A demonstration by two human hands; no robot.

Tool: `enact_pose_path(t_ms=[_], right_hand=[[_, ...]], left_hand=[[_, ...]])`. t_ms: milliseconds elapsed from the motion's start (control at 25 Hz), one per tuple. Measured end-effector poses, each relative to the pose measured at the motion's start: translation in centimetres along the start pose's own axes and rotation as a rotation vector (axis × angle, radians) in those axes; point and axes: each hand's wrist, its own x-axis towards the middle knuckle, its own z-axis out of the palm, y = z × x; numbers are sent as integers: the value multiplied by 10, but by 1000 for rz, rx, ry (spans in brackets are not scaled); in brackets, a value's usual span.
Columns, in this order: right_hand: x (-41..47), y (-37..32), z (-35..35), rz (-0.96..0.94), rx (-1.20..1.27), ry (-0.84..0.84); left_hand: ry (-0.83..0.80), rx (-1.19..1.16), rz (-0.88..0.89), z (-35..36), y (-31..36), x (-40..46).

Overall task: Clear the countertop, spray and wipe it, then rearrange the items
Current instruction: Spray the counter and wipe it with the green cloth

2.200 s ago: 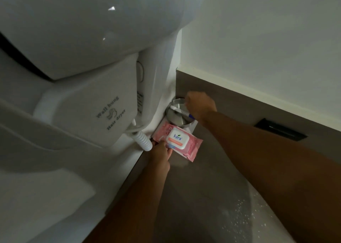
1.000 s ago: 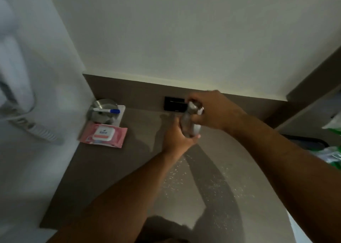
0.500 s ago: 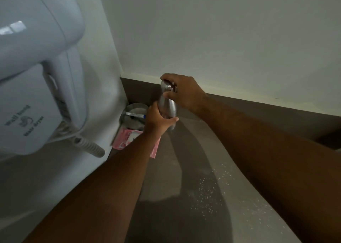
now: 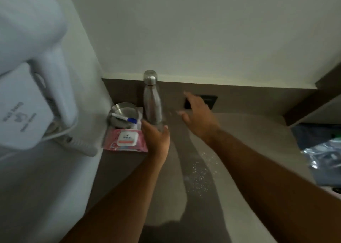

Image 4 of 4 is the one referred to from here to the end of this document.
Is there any clear plastic bag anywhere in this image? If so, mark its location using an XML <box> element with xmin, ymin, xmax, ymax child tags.
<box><xmin>301</xmin><ymin>138</ymin><xmax>341</xmax><ymax>171</ymax></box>

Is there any person's right hand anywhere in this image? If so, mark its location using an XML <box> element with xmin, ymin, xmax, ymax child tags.
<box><xmin>177</xmin><ymin>91</ymin><xmax>221</xmax><ymax>145</ymax></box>

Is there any white pen with blue cap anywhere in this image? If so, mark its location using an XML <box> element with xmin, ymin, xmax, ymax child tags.
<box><xmin>111</xmin><ymin>113</ymin><xmax>138</xmax><ymax>124</ymax></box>

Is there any white wall hair dryer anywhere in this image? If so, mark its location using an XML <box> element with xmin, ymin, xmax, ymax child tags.
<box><xmin>0</xmin><ymin>0</ymin><xmax>79</xmax><ymax>134</ymax></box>

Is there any round stainless steel container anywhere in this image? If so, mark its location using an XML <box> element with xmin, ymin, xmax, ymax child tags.
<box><xmin>108</xmin><ymin>102</ymin><xmax>140</xmax><ymax>130</ymax></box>

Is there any black wall socket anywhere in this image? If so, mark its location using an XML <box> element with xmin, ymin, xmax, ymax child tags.
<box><xmin>184</xmin><ymin>95</ymin><xmax>218</xmax><ymax>110</ymax></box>

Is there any stainless steel water bottle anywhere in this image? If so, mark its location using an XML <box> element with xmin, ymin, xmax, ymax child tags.
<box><xmin>143</xmin><ymin>70</ymin><xmax>166</xmax><ymax>132</ymax></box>

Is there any person's left forearm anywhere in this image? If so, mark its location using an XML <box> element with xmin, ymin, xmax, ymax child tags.
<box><xmin>60</xmin><ymin>154</ymin><xmax>167</xmax><ymax>243</ymax></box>

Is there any person's right forearm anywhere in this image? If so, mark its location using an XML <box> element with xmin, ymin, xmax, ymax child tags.
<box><xmin>207</xmin><ymin>128</ymin><xmax>341</xmax><ymax>243</ymax></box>

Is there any pink wet wipes pack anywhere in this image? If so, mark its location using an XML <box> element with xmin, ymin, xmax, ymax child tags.
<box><xmin>103</xmin><ymin>128</ymin><xmax>148</xmax><ymax>153</ymax></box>

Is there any white hair dryer wall holder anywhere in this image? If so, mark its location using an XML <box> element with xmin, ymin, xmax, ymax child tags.
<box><xmin>0</xmin><ymin>62</ymin><xmax>55</xmax><ymax>150</ymax></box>

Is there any white coiled dryer cord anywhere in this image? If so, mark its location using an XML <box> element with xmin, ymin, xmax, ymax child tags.
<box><xmin>43</xmin><ymin>116</ymin><xmax>98</xmax><ymax>157</ymax></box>

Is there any brown wooden ledge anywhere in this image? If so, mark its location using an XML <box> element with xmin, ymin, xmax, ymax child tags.
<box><xmin>283</xmin><ymin>64</ymin><xmax>341</xmax><ymax>127</ymax></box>

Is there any person's left hand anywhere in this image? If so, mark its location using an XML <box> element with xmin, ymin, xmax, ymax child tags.
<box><xmin>141</xmin><ymin>119</ymin><xmax>171</xmax><ymax>161</ymax></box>

